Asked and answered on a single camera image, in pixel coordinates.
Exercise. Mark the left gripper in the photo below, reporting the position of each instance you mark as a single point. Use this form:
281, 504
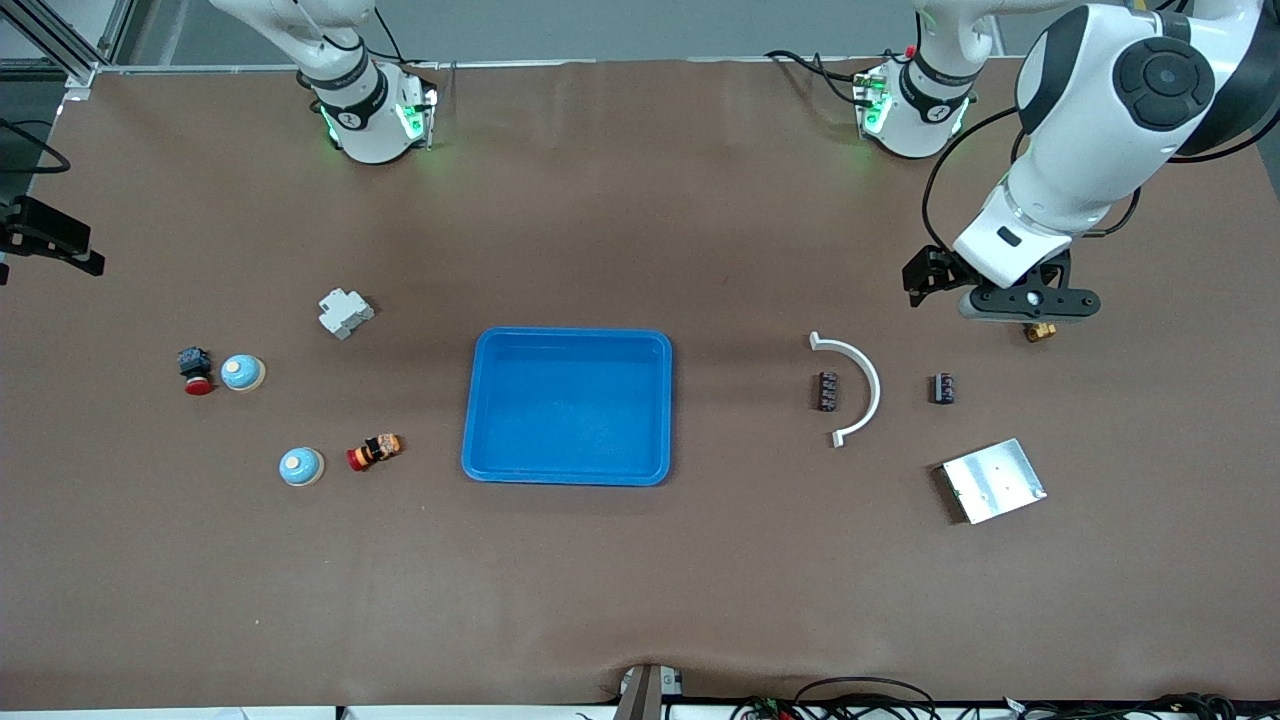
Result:
932, 270

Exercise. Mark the light blue service bell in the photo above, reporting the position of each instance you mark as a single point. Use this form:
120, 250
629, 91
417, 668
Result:
242, 373
301, 466

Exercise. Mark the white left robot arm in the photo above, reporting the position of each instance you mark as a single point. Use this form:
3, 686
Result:
1100, 110

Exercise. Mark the red mushroom push button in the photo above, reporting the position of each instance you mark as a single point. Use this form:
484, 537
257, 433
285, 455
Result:
195, 362

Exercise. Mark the square metal plate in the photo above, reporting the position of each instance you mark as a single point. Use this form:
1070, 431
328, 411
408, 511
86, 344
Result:
990, 482

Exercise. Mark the white circuit breaker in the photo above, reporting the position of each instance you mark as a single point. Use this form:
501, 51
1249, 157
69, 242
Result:
345, 313

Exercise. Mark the red yellow emergency stop button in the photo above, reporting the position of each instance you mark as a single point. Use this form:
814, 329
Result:
375, 452

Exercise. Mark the blue plastic tray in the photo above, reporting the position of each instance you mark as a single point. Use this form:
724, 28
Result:
570, 410

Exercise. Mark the white curved plastic bracket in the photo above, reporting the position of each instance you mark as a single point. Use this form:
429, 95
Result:
876, 392

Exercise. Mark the aluminium frame corner post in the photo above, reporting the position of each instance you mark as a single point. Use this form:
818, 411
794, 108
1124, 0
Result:
80, 78

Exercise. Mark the grey metal mounting post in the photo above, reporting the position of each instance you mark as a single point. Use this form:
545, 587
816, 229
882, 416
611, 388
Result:
640, 695

